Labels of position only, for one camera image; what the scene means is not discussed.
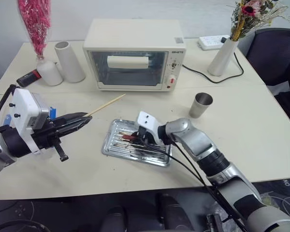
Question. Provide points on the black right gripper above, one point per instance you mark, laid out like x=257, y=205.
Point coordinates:
x=143, y=132

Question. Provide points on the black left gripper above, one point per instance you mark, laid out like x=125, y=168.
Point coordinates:
x=47, y=136

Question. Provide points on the red sausage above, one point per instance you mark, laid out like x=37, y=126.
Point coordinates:
x=127, y=137

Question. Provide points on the wooden skewer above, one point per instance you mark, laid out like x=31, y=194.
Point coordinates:
x=106, y=104

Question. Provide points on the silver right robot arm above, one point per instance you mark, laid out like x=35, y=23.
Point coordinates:
x=195, y=139

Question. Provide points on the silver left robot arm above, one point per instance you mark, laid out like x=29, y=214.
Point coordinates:
x=0, y=149

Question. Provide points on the silver metal tray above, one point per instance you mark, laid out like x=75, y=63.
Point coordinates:
x=116, y=151

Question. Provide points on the stainless steel cup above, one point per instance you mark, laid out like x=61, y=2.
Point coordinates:
x=200, y=106

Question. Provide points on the white bottle vase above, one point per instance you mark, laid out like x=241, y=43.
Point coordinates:
x=49, y=72

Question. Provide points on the white cylinder tube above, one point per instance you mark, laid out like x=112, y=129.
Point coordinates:
x=68, y=62

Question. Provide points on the black and red tool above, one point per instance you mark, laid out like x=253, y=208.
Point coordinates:
x=27, y=77

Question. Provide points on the cream toaster oven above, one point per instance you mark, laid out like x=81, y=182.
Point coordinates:
x=130, y=36

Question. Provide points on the pink dried flowers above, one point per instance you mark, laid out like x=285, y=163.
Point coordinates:
x=36, y=24

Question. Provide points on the white conical vase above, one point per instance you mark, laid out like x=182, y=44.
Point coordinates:
x=222, y=59

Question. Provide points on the white power strip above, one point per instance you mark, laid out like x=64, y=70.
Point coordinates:
x=211, y=42

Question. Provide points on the black office chair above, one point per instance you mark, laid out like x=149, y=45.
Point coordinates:
x=275, y=55

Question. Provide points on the dried flower bouquet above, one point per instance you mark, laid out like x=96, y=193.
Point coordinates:
x=249, y=14

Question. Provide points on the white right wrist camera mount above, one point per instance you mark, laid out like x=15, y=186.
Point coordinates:
x=147, y=119

